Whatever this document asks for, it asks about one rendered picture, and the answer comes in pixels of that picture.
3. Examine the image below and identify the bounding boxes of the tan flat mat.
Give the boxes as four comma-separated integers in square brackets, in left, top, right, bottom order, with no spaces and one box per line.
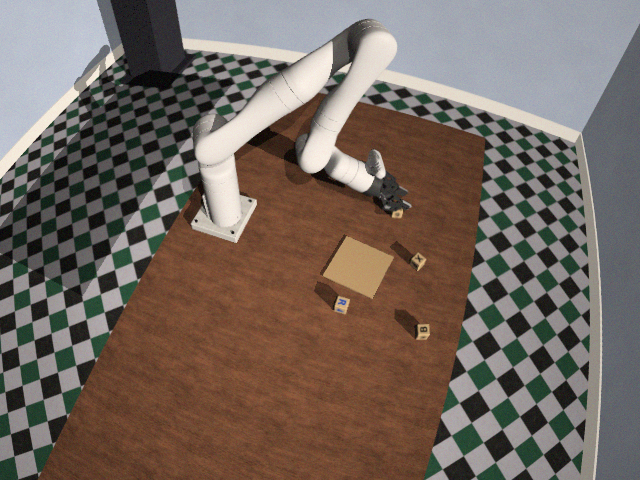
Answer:
[323,236,394,299]

